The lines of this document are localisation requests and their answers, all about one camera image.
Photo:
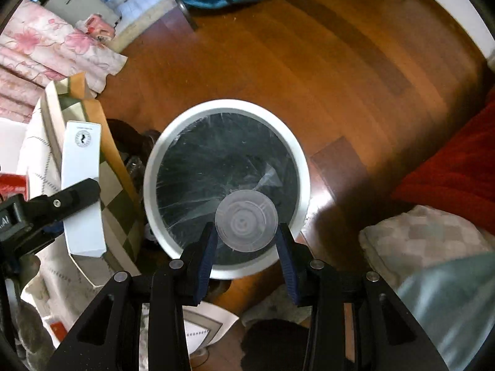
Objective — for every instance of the light teal blanket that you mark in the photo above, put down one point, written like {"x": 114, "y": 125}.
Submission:
{"x": 454, "y": 304}

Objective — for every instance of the pink floral curtain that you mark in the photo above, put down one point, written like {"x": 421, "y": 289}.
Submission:
{"x": 38, "y": 47}

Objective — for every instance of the white appliance by window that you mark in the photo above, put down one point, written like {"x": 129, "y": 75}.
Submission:
{"x": 74, "y": 11}

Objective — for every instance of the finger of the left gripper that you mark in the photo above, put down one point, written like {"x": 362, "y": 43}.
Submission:
{"x": 62, "y": 200}

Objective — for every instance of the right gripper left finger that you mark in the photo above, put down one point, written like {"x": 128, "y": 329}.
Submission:
{"x": 184, "y": 282}

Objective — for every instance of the white patterned tablecloth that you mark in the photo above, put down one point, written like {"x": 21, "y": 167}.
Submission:
{"x": 72, "y": 280}

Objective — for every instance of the white long carton box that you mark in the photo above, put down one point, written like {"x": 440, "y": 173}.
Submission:
{"x": 80, "y": 174}

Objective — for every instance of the clear plastic lid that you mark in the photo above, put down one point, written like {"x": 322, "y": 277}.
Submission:
{"x": 246, "y": 220}

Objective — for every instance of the checked grey pillow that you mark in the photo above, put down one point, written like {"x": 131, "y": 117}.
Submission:
{"x": 400, "y": 246}

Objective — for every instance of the white round trash bin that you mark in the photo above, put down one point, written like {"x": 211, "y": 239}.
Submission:
{"x": 212, "y": 150}

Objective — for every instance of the red blanket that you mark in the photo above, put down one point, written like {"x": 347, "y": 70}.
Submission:
{"x": 459, "y": 178}

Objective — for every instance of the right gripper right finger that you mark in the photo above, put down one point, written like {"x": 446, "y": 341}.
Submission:
{"x": 314, "y": 283}

